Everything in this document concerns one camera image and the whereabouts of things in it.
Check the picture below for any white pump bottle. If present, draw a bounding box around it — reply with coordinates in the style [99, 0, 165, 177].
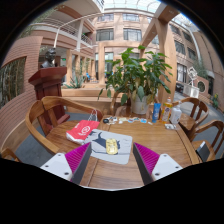
[169, 101, 183, 126]

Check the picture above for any dark bust statue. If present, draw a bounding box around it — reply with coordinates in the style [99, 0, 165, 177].
[40, 48, 58, 70]

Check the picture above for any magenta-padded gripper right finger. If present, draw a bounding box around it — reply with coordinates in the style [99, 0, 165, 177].
[132, 142, 184, 186]

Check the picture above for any black flat box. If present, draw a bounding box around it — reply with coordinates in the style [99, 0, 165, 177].
[194, 140, 211, 163]

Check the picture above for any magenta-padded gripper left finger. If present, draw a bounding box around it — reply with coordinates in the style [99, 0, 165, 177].
[39, 142, 93, 186]

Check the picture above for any dark red wooden pedestal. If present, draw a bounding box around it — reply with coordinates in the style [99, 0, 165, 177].
[28, 66, 71, 136]

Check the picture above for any yellow translucent computer mouse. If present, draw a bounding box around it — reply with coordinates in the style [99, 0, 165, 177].
[105, 138, 120, 156]

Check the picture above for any grey cat-print mouse pad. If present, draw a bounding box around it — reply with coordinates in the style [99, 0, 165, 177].
[83, 128, 134, 166]

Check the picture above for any spiky green agave plant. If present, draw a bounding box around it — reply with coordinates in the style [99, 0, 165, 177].
[63, 74, 85, 90]

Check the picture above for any curved-back wooden armchair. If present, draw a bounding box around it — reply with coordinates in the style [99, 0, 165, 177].
[189, 119, 224, 164]
[25, 95, 105, 155]
[0, 147, 23, 164]
[173, 97, 210, 135]
[109, 91, 135, 118]

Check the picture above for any clear plastic bag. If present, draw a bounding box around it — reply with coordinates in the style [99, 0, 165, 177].
[164, 123, 177, 131]

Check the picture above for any white frame sculpture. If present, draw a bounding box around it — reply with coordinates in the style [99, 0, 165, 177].
[186, 66, 200, 85]

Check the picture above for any blue squeeze tube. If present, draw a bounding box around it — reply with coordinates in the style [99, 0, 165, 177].
[151, 102, 162, 124]

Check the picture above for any yellow liquid bottle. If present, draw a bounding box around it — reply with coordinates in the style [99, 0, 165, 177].
[160, 96, 174, 125]

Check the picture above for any red paper shopping bag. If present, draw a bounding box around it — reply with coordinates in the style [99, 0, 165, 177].
[65, 109, 101, 146]

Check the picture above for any leafy plant in white pot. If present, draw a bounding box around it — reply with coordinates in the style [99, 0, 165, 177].
[97, 45, 174, 116]

